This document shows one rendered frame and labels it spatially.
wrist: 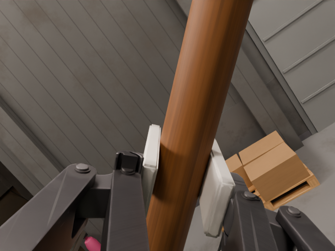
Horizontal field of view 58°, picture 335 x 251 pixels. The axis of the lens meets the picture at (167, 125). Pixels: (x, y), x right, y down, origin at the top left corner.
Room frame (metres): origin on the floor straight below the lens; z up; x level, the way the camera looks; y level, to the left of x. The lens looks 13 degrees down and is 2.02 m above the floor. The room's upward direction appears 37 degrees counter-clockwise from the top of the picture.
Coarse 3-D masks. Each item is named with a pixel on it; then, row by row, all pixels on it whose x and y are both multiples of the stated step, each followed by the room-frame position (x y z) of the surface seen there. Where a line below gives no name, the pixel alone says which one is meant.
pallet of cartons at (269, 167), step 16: (256, 144) 3.33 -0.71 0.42; (272, 144) 3.09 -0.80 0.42; (240, 160) 3.32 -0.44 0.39; (256, 160) 3.02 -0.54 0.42; (272, 160) 2.82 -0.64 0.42; (288, 160) 2.66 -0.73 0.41; (256, 176) 2.76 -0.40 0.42; (272, 176) 2.70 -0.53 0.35; (288, 176) 2.68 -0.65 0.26; (304, 176) 2.65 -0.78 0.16; (256, 192) 2.98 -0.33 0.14; (272, 192) 2.72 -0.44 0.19; (304, 192) 2.67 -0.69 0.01; (272, 208) 2.74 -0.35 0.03
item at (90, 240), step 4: (84, 236) 3.70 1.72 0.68; (88, 240) 3.71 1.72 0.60; (92, 240) 3.72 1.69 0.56; (96, 240) 3.75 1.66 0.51; (88, 244) 3.69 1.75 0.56; (92, 244) 3.68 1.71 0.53; (96, 244) 3.70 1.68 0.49; (100, 244) 3.76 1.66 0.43; (88, 248) 3.68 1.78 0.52; (92, 248) 3.67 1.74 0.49; (96, 248) 3.68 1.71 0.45; (100, 248) 3.71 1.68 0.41
